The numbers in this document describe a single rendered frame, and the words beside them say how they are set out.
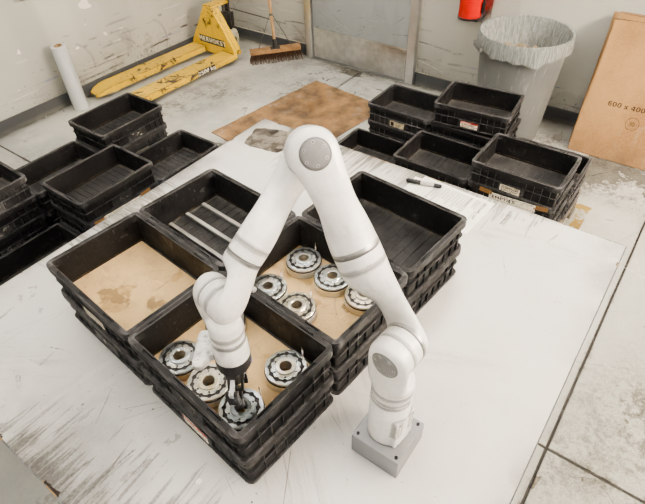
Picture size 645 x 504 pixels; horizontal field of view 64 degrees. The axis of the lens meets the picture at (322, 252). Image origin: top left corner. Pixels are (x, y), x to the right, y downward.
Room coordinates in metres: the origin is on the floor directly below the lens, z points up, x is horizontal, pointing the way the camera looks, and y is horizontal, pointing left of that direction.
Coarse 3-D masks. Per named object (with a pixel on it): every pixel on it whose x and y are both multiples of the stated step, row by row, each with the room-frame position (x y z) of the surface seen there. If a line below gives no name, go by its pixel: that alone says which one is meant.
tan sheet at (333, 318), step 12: (276, 264) 1.10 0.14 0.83; (324, 264) 1.09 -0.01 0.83; (288, 276) 1.05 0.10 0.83; (288, 288) 1.00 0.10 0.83; (300, 288) 1.00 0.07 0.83; (312, 288) 0.99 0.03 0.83; (324, 300) 0.95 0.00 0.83; (336, 300) 0.95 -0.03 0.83; (324, 312) 0.91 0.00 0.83; (336, 312) 0.90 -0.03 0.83; (348, 312) 0.90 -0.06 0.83; (312, 324) 0.87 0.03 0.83; (324, 324) 0.86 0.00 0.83; (336, 324) 0.86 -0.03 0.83; (348, 324) 0.86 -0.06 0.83; (336, 336) 0.82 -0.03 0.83
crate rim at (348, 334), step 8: (296, 216) 1.20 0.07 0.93; (288, 224) 1.16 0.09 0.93; (312, 224) 1.16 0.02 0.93; (400, 272) 0.94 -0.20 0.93; (400, 280) 0.92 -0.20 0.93; (264, 296) 0.88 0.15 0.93; (280, 304) 0.85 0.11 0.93; (376, 304) 0.84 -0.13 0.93; (288, 312) 0.83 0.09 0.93; (368, 312) 0.81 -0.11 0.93; (376, 312) 0.83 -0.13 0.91; (304, 320) 0.80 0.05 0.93; (360, 320) 0.79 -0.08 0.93; (368, 320) 0.80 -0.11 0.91; (312, 328) 0.77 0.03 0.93; (352, 328) 0.77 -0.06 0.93; (360, 328) 0.78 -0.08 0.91; (320, 336) 0.75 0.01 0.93; (328, 336) 0.75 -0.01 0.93; (344, 336) 0.74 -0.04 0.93; (352, 336) 0.76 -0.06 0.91; (336, 344) 0.72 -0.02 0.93; (344, 344) 0.74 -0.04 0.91
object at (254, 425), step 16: (224, 272) 0.97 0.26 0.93; (176, 304) 0.87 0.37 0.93; (272, 304) 0.85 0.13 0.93; (288, 320) 0.80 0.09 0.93; (144, 352) 0.73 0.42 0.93; (160, 368) 0.68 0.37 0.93; (320, 368) 0.67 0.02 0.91; (176, 384) 0.64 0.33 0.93; (304, 384) 0.64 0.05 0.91; (192, 400) 0.60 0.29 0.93; (272, 400) 0.59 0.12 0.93; (208, 416) 0.56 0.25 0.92; (256, 416) 0.55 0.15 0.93; (224, 432) 0.53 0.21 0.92; (240, 432) 0.52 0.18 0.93
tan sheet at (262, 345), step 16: (192, 336) 0.84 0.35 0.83; (256, 336) 0.83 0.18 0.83; (272, 336) 0.83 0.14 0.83; (160, 352) 0.80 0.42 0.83; (256, 352) 0.78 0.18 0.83; (272, 352) 0.78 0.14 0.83; (256, 368) 0.74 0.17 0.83; (208, 384) 0.70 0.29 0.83; (240, 384) 0.69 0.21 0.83; (256, 384) 0.69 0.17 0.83
